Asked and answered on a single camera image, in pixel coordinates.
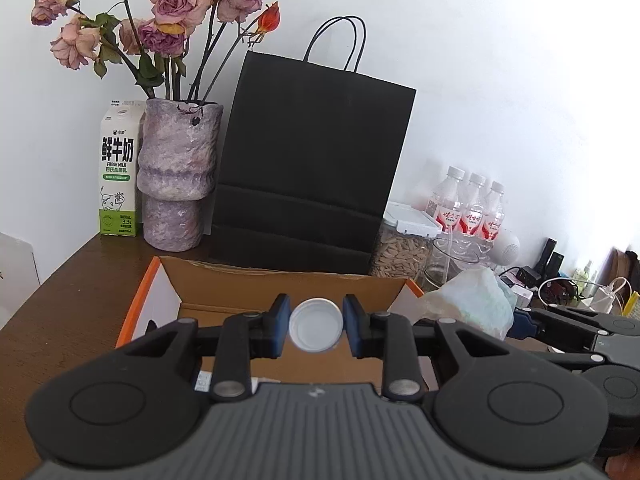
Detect small green bottles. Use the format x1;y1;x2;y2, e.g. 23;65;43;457
574;260;597;287

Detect white green milk carton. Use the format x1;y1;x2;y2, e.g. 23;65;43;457
99;100;147;237

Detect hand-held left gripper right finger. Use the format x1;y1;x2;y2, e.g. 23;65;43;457
342;294;507;403

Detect empty glass jar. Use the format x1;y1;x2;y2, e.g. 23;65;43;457
425;232;496;291

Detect red black coiled cable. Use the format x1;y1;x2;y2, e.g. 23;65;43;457
539;277;582;306

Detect white wall charger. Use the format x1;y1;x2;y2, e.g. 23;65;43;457
592;285;622;314

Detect white plastic lid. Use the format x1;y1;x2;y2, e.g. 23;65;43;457
289;298;345;353

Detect white paper board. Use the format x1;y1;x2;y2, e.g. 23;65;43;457
0;232;42;332

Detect red cardboard box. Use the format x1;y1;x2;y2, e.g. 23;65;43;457
116;255;439;394

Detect white round speaker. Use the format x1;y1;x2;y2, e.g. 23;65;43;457
492;229;521;266

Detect clear jar of seeds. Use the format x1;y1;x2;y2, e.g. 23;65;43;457
370;201;444;281

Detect purple textured vase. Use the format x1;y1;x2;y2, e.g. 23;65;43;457
136;99;224;251

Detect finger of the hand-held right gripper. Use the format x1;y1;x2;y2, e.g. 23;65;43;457
544;345;610;372
510;305;640;338

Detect black paper bag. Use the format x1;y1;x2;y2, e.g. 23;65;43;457
209;16;418;277

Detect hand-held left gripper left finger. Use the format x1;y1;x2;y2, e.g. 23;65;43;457
119;294;293;403

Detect pair of black upright devices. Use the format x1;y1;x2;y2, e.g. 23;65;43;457
539;238;566;274

